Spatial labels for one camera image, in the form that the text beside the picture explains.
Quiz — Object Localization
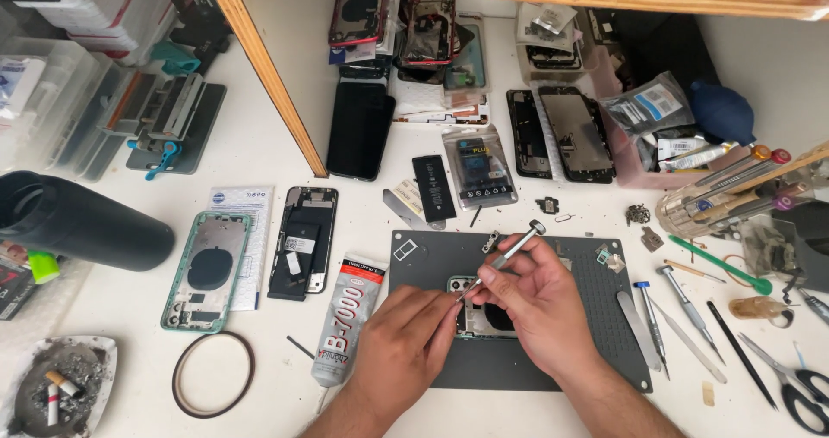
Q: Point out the clear packet with battery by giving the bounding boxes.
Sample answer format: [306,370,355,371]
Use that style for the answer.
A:
[442,125,519,211]

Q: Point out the pointed metal pry blade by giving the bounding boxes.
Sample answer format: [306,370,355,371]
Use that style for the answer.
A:
[381,188,448,232]

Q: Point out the black phone housing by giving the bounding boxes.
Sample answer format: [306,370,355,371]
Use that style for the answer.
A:
[267,186,339,302]

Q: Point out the stack of parts packets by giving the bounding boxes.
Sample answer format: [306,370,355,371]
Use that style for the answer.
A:
[516,2,585,84]

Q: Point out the dark bag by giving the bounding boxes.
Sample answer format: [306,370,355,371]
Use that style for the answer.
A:
[585,7,721,104]

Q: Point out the clear packet of phone parts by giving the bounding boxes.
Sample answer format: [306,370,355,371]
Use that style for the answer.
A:
[443,12,491,97]

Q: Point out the black device with teal part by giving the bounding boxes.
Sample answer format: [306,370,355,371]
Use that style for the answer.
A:
[149,0,233,78]

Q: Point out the white printed label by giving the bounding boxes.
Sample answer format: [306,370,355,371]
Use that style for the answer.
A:
[391,178,426,217]

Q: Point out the blue rubber air blower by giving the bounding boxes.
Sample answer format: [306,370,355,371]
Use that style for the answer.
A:
[687,78,757,147]

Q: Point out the clear plastic storage boxes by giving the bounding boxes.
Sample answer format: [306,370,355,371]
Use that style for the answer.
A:
[0,35,130,183]

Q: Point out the red phone housing with parts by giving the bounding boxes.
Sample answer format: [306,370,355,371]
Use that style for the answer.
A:
[397,0,459,84]

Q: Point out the thin wooden stick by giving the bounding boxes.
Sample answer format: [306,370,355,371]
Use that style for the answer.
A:
[663,259,727,284]

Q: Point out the stack of red phone housings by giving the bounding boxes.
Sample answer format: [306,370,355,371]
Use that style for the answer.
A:
[326,0,393,84]

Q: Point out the wooden shelf frame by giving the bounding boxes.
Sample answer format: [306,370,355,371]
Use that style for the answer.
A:
[26,0,829,179]

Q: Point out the grey cap screwdriver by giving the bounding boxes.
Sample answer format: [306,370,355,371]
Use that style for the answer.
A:
[656,265,727,366]

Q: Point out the red and black box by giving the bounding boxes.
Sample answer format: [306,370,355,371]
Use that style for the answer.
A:
[0,240,38,321]

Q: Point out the black plastic spudger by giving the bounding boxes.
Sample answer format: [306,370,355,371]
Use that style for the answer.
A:
[706,300,778,412]

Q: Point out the black pouch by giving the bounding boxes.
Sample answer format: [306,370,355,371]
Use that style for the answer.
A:
[769,200,829,294]

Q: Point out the brown tape ring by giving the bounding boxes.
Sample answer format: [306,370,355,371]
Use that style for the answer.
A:
[171,331,256,420]

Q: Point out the black handled scissors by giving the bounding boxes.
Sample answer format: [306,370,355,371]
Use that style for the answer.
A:
[737,332,829,436]

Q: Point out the person's left hand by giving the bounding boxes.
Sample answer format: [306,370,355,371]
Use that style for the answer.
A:
[348,285,465,419]

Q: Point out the white bubble packet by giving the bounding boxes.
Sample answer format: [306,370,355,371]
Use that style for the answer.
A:
[206,186,275,311]

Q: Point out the black phone battery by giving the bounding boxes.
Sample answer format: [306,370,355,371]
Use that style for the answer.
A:
[411,154,458,224]

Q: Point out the white adhesive tube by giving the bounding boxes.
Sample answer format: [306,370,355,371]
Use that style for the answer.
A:
[657,136,740,171]

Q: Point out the person's right hand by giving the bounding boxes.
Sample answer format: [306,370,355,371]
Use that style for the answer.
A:
[466,233,608,382]

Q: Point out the silver precision screwdriver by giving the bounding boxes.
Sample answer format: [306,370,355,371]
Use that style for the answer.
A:
[456,220,547,303]

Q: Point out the short black strip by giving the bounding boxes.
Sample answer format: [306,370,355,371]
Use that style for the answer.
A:
[286,335,317,360]

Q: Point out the black phone frame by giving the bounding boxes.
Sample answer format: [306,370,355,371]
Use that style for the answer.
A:
[506,88,553,180]

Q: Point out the grey phone clamp fixture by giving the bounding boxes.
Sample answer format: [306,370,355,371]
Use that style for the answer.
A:
[96,72,228,181]

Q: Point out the flat metal spudger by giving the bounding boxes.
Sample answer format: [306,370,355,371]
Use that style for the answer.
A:
[616,290,663,373]

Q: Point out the thin metal tweezers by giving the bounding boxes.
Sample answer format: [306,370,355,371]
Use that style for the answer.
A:
[649,298,728,385]

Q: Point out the black phone screen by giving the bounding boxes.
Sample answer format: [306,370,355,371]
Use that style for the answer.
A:
[325,81,397,183]

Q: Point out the green plastic pry tool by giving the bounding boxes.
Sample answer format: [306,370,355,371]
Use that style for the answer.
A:
[668,234,774,297]

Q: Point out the tan rubber band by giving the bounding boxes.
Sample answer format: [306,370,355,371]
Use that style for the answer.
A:
[721,253,753,289]

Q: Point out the green phone housing with camera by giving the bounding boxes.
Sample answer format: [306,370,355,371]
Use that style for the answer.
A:
[447,275,519,340]

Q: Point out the stack of white boxes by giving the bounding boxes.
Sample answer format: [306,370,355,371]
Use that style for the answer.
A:
[13,0,177,68]

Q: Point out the white glue tube red print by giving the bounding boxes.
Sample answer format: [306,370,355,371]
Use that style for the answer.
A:
[310,252,389,415]

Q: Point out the grey silicone work mat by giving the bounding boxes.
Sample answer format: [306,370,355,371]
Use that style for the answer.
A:
[388,230,654,394]

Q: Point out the black cylindrical tumbler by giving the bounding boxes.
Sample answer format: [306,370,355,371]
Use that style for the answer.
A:
[0,170,176,272]

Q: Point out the ashtray with cigarette butts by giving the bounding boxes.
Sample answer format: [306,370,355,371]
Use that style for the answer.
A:
[0,335,118,438]

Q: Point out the blue cap screwdriver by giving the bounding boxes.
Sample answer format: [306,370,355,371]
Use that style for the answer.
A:
[633,280,671,381]

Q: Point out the green lighter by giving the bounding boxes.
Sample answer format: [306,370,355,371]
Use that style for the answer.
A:
[26,249,61,285]

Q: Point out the grey antistatic bag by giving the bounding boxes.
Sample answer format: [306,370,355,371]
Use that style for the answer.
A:
[598,70,696,143]

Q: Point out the phone display with metal back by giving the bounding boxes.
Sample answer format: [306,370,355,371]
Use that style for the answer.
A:
[537,86,617,185]

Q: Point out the clear holder of screwdrivers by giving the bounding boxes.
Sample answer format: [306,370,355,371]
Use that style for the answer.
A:
[655,142,829,239]

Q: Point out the green phone housing frame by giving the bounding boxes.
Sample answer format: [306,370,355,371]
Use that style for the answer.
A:
[160,211,253,334]

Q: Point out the pink tray of parts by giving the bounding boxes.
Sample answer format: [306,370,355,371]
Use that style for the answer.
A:
[595,46,753,191]

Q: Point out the clear bag of small parts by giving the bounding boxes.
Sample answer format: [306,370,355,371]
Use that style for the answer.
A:
[737,217,799,278]

